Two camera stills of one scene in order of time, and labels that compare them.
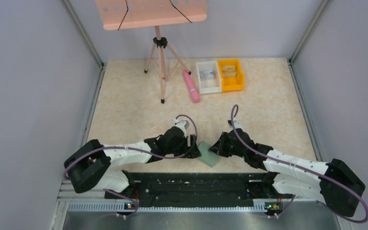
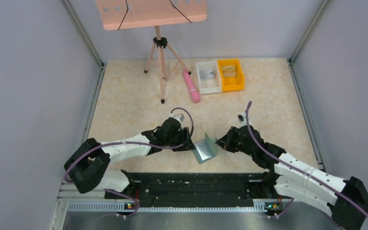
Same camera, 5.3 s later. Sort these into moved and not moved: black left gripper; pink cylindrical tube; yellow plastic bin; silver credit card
Moved: black left gripper
Not moved: yellow plastic bin; silver credit card; pink cylindrical tube
